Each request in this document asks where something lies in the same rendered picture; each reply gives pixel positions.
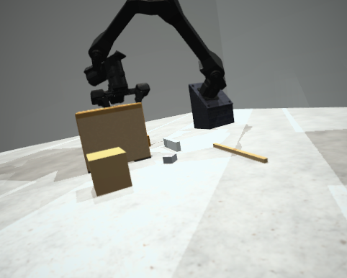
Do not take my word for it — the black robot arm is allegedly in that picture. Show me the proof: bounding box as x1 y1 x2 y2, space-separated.
84 0 226 100

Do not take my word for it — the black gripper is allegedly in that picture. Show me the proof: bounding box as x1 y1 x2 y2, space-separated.
90 70 150 108

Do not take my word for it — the wooden stick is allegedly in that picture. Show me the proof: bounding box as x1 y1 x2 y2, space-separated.
213 143 268 163

